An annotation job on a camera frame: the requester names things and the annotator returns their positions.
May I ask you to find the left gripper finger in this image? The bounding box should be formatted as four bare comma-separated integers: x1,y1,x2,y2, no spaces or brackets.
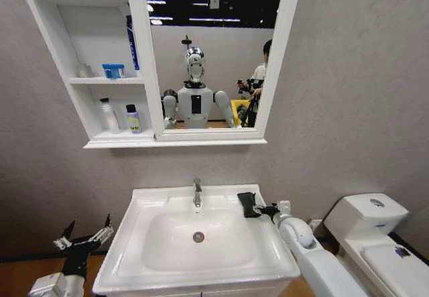
86,213,115,246
52,221,76,251

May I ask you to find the tall blue carton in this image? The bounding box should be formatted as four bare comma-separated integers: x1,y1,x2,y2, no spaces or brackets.
125,14,141,72

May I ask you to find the yellow bin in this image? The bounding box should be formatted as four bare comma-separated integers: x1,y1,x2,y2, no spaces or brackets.
229,99,251,127

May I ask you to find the purple bottle with yellow label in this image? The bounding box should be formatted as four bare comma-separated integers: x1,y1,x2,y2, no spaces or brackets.
125,104,143,135

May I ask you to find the white plastic bottle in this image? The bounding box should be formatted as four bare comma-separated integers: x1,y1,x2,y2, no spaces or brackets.
99,97,121,135

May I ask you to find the white wall cabinet with shelves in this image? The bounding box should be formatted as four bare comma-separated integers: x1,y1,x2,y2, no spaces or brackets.
15,0,304,150

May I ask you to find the white ceramic washbasin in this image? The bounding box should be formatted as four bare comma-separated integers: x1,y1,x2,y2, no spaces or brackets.
91,183,302,295

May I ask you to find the small clear jar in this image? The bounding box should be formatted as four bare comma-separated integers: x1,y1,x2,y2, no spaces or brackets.
76,63,93,78

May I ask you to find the person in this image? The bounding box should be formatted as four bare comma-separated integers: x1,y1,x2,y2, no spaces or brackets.
250,38,273,99

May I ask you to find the white toilet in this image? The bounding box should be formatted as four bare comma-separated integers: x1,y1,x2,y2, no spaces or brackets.
322,192,429,297

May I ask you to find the white framed wall mirror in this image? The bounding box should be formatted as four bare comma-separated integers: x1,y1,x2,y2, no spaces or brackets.
143,0,286,131

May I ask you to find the white vanity cabinet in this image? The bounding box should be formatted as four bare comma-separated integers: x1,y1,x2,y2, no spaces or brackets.
99,278,293,297

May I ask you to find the chrome faucet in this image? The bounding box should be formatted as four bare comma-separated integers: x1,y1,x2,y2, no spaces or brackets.
192,177,204,209

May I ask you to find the dark grey towel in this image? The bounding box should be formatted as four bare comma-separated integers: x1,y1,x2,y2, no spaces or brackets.
237,192,264,219

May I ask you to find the small blue box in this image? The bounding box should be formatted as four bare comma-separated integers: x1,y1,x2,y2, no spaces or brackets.
101,63,127,79

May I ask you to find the black camera tripod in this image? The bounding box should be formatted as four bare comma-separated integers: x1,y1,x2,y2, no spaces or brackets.
239,95,259,129

